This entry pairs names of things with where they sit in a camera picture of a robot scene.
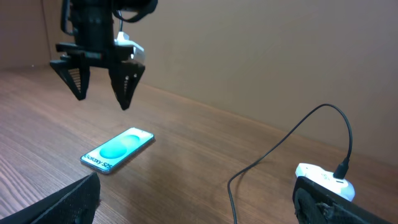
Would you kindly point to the white charger plug adapter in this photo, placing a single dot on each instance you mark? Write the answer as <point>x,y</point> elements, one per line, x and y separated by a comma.
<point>341,187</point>

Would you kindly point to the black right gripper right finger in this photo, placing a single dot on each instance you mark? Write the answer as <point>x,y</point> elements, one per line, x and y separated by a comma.
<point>315,204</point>

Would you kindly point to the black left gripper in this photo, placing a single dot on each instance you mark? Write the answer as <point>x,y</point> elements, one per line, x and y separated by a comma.
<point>90,22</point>

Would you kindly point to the Galaxy S25 smartphone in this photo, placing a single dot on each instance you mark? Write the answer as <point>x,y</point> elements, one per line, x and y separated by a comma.
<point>115,152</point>

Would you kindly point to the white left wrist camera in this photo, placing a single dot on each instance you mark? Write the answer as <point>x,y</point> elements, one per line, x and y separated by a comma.
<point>136,52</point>

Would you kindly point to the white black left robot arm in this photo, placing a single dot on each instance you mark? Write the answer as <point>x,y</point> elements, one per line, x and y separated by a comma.
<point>90,23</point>

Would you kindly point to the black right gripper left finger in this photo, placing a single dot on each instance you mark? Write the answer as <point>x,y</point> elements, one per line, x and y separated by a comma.
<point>74,204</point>

